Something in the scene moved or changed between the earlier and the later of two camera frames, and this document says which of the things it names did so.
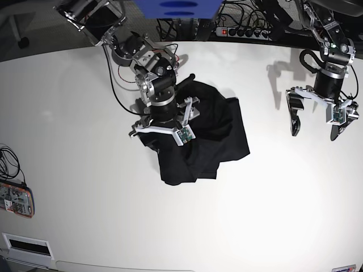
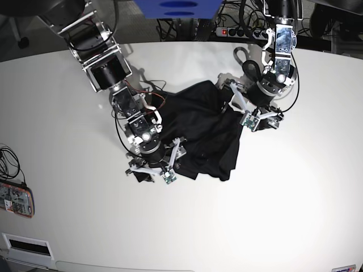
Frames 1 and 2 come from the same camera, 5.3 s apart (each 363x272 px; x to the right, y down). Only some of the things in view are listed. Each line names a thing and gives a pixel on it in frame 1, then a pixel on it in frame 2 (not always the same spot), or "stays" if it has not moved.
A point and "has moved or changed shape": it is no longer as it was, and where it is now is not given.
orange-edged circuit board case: (19, 200) stays
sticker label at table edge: (349, 268) stays
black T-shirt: (219, 132) has moved or changed shape
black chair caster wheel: (24, 42) stays
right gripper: (328, 89) → (256, 99)
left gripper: (165, 114) → (155, 158)
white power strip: (244, 32) stays
